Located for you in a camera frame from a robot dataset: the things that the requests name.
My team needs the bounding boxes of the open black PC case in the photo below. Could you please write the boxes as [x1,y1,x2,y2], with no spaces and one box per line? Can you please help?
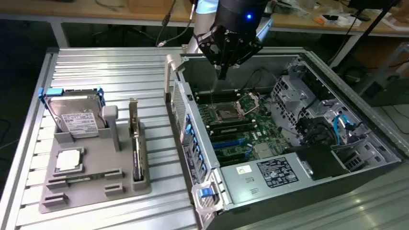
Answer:
[163,46,409,230]

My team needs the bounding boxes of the blue expansion slot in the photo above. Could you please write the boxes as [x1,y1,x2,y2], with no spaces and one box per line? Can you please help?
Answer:
[212,138,255,150]

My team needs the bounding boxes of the wooden workbench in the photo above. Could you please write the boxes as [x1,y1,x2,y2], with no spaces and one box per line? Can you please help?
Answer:
[0,0,409,48]

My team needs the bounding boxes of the silver perforated disk bay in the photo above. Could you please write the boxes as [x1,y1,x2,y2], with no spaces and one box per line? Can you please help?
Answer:
[271,59,326,127]

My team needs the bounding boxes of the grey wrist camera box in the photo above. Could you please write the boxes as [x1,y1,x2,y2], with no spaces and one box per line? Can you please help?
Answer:
[255,18,275,45]

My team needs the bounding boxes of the green RAM stick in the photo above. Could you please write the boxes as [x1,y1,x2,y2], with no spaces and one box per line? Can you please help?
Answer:
[63,172,110,182]

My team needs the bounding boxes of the blue case latch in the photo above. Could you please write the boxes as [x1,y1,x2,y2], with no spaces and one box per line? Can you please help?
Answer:
[196,187,214,199]

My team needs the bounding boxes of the CPU with silver lid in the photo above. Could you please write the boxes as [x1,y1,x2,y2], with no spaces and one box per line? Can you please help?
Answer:
[55,150,84,172]

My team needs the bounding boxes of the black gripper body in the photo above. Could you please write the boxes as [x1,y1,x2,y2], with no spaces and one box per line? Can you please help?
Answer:
[215,0,268,52]

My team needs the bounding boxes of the grey power supply unit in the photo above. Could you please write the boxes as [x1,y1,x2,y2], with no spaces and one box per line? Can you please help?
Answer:
[220,153,314,205]

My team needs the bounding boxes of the black hanging cable with plug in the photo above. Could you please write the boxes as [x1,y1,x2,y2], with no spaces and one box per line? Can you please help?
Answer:
[156,0,179,47]

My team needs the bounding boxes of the black RAM stick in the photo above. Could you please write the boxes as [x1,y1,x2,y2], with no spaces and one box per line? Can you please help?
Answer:
[207,122,258,136]

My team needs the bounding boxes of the silver chipset heat sink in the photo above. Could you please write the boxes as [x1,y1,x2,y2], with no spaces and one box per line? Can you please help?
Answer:
[254,143,274,159]

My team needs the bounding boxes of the silver hard disk white label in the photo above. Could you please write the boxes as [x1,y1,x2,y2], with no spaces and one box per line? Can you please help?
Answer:
[47,94,108,139]

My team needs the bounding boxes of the black slanted pole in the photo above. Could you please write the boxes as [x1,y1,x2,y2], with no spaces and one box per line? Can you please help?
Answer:
[328,0,397,68]

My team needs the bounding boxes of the white plastic parts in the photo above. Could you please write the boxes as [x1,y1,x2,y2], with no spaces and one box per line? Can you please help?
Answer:
[315,13,363,27]

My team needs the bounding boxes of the blue plastic disk caddy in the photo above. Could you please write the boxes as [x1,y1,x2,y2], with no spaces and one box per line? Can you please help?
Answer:
[38,87,107,113]

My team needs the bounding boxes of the black chair base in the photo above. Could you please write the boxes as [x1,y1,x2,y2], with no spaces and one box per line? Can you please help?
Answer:
[92,23,158,47]

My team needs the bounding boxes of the graphics card with black fan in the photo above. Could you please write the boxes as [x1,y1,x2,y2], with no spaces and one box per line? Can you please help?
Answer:
[128,97,148,183]

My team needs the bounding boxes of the grey plastic parts rack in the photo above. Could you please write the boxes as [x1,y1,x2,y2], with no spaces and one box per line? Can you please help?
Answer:
[38,105,154,214]

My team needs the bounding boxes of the CPU socket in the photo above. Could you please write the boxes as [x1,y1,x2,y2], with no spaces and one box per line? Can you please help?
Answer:
[215,104,242,122]

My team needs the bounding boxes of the metal socket cover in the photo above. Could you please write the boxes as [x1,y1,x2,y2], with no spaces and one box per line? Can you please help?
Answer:
[235,92,262,114]

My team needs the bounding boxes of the green motherboard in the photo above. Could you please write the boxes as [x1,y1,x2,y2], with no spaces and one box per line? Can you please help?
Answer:
[196,92,291,168]

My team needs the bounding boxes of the aluminium profile post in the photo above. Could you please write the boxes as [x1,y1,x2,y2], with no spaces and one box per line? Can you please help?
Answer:
[359,42,409,96]

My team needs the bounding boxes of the blue disk wire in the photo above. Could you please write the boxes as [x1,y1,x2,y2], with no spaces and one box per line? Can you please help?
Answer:
[331,113,355,146]

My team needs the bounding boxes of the black plastic shroud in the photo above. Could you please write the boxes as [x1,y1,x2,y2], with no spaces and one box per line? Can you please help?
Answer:
[284,144,350,182]

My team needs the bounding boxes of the grey cabinet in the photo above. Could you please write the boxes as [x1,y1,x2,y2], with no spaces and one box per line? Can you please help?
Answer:
[360,71,409,107]

